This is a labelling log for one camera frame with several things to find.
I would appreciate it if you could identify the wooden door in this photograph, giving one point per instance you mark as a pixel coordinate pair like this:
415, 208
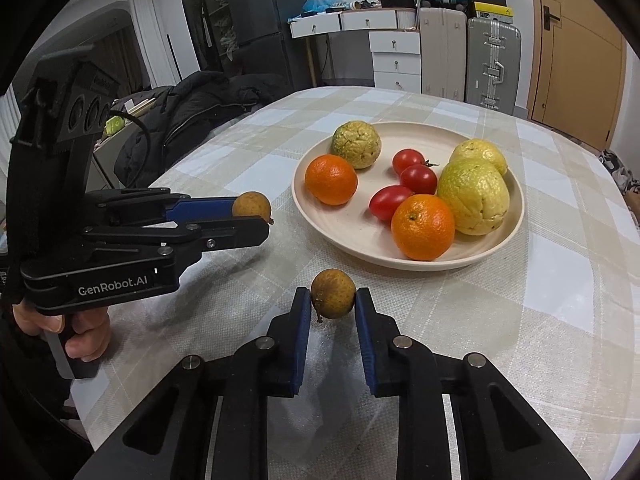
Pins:
580, 60

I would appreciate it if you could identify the dark shelf cabinet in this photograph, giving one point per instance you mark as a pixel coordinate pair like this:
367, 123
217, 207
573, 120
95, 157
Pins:
205, 15

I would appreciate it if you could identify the brown longan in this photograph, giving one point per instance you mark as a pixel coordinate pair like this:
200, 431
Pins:
250, 204
333, 293

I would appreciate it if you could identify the person's left forearm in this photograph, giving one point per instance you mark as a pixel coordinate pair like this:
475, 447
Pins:
25, 375

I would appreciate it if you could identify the patterned cloth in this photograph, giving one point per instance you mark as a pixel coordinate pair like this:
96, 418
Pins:
622, 175

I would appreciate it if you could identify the silver suitcase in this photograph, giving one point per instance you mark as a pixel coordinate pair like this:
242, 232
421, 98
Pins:
492, 65

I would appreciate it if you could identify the small green object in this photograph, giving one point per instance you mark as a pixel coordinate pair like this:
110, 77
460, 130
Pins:
114, 125

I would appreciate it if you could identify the blue plastic bag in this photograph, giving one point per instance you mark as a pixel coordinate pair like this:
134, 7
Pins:
317, 5

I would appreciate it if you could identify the white drawer cabinet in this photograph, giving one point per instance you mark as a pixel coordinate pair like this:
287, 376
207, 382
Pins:
395, 62

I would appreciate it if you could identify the person's left hand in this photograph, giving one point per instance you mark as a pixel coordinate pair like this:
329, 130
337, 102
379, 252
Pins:
90, 330

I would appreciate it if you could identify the small yellow wrinkled citrus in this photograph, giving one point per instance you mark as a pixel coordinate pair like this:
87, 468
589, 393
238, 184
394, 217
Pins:
356, 143

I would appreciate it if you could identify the yellow green citrus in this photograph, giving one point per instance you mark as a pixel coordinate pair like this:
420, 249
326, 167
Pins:
473, 202

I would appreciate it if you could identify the black puffer jacket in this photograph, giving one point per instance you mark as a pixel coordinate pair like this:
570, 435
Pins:
200, 110

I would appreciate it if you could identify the cream round plate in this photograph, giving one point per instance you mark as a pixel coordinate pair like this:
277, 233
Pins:
360, 232

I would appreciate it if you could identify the beige suitcase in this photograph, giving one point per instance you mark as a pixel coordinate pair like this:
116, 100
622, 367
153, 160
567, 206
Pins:
441, 55

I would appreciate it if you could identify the dark grey refrigerator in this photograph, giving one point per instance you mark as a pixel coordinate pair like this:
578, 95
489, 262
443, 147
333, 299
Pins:
265, 10

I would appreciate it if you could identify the orange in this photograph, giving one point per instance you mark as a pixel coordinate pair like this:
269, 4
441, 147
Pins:
331, 179
422, 226

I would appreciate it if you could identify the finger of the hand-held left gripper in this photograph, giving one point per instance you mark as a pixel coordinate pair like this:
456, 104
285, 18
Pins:
235, 235
205, 207

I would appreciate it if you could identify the yellow black box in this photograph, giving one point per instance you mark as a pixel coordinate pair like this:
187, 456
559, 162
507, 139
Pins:
492, 11

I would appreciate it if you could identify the large yellow wrinkled citrus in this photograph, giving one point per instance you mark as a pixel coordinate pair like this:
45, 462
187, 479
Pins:
480, 152

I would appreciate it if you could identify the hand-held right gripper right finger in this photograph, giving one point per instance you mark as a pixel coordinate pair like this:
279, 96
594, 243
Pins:
365, 340

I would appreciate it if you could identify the white desk with drawers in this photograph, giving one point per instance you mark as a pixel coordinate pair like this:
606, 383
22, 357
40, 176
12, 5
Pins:
365, 20

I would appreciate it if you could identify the red tomato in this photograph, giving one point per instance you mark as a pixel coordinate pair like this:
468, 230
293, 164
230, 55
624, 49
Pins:
387, 202
419, 180
407, 159

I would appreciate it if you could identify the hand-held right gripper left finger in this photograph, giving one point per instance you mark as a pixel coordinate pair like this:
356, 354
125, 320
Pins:
300, 340

